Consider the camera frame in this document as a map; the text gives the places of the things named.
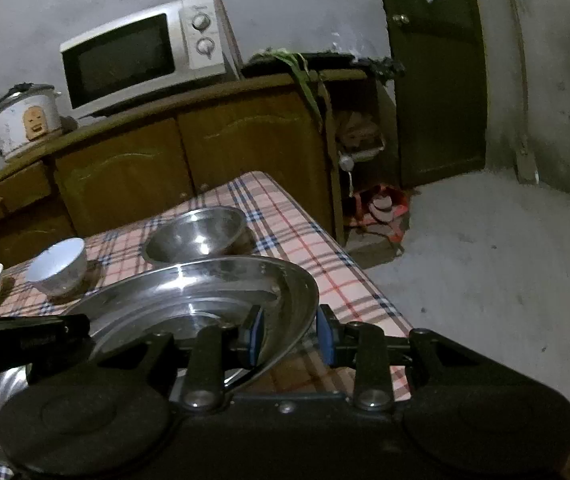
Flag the black tray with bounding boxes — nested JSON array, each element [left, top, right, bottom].
[[241, 51, 366, 78]]

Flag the green leafy vegetables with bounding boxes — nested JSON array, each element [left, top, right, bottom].
[[260, 47, 333, 126]]

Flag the steel plate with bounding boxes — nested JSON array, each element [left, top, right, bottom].
[[0, 364, 33, 466]]

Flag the plaid tablecloth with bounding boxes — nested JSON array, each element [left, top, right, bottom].
[[0, 171, 413, 480]]

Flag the red plastic bag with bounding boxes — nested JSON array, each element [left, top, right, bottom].
[[352, 185, 411, 241]]

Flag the white rice cooker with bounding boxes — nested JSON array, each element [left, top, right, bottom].
[[0, 82, 63, 161]]

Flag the stainless steel bowl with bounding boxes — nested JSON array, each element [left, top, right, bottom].
[[62, 255, 320, 391]]

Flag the white microwave oven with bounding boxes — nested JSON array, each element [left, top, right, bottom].
[[60, 0, 228, 120]]

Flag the wooden board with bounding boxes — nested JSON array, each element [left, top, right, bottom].
[[211, 0, 243, 81]]

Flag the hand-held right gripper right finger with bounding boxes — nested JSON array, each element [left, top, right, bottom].
[[316, 305, 496, 412]]

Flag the brown wooden cabinet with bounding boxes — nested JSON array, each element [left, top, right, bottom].
[[0, 67, 401, 271]]

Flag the white ladle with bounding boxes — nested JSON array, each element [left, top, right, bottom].
[[339, 147, 383, 171]]

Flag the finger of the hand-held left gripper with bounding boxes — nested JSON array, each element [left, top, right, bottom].
[[0, 314, 90, 342]]

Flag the dark green door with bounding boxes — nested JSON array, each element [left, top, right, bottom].
[[374, 0, 488, 190]]

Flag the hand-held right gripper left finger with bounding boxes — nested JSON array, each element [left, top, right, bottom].
[[96, 305, 266, 409]]

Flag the leaning wooden plank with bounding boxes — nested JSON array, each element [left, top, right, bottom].
[[502, 0, 541, 183]]

